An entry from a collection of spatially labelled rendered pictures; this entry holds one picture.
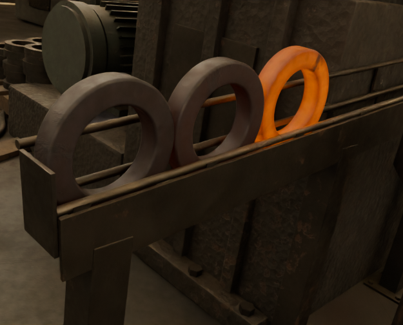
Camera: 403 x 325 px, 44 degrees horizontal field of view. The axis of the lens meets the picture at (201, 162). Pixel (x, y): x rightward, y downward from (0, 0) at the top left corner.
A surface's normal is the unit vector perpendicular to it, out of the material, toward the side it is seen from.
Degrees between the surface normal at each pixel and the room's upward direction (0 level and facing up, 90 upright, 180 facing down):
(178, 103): 66
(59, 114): 55
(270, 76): 59
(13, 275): 0
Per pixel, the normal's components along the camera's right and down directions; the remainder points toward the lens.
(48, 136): -0.61, -0.17
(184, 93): -0.51, -0.36
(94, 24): 0.59, -0.39
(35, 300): 0.15, -0.92
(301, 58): 0.69, 0.36
